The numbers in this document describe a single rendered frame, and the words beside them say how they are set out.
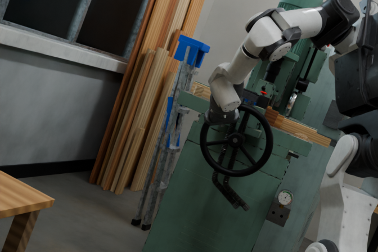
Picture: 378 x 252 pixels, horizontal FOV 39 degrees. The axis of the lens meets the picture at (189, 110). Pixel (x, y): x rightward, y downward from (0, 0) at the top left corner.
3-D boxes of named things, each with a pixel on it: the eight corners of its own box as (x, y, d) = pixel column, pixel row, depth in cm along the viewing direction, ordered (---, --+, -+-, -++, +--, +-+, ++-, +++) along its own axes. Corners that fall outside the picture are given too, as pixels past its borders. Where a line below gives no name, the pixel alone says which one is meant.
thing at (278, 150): (197, 121, 233) (201, 113, 232) (206, 121, 253) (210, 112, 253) (285, 158, 224) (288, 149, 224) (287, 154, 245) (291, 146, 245)
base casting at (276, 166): (185, 139, 234) (192, 119, 233) (209, 133, 290) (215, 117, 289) (282, 180, 225) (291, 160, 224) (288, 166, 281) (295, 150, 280)
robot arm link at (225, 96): (218, 122, 177) (219, 107, 167) (205, 95, 182) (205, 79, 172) (250, 109, 179) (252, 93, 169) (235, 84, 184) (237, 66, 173)
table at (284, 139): (169, 102, 225) (175, 88, 225) (186, 103, 255) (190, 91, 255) (307, 160, 213) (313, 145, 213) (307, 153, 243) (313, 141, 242)
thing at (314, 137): (212, 100, 247) (216, 93, 246) (214, 100, 249) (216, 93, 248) (327, 148, 236) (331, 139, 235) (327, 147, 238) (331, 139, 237)
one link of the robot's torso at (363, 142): (398, 178, 160) (401, 140, 164) (362, 164, 156) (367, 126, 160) (368, 182, 172) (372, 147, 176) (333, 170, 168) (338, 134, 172)
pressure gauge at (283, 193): (273, 206, 219) (280, 187, 218) (273, 204, 223) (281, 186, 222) (287, 212, 218) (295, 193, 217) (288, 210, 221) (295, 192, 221)
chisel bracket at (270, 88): (252, 97, 239) (259, 79, 238) (255, 97, 253) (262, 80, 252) (268, 103, 237) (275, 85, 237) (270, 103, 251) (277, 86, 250)
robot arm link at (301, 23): (289, 36, 146) (332, 28, 161) (261, 1, 150) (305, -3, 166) (265, 64, 154) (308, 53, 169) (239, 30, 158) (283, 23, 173)
